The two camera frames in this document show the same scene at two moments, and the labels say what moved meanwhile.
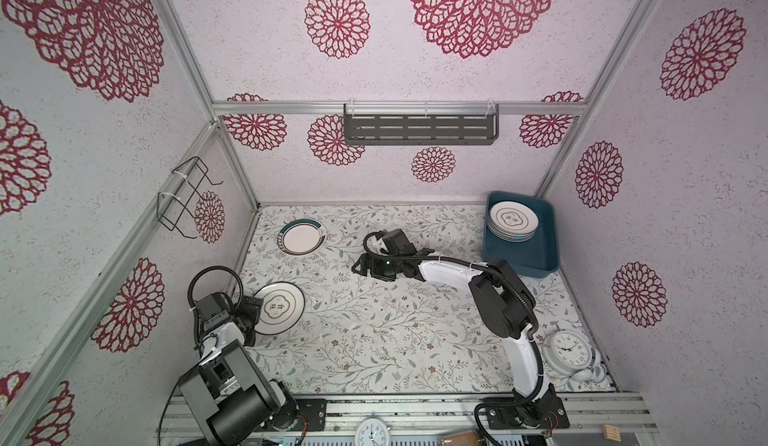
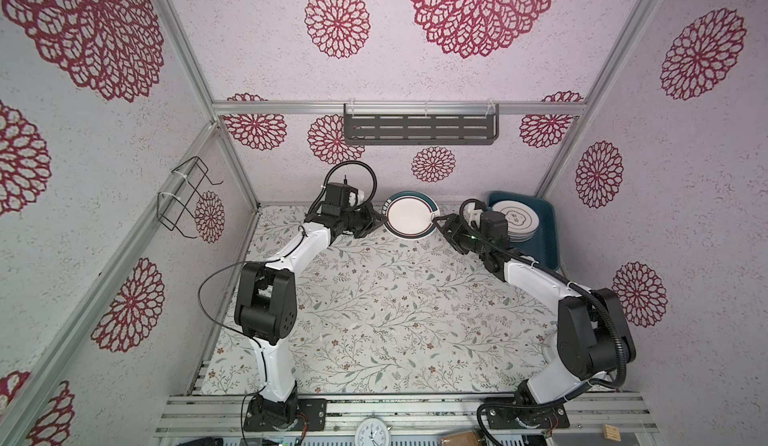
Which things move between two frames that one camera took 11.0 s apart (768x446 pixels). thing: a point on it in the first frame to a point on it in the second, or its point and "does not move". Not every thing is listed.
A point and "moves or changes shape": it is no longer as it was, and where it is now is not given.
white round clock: [372, 432] does not move
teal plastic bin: [522, 230] does not move
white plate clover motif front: [282, 305] moves or changes shape
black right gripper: [373, 270] to [455, 220]
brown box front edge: [463, 438] does not move
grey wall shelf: [380, 124] does not move
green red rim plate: [301, 237] moves or changes shape
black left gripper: [250, 306] to [373, 220]
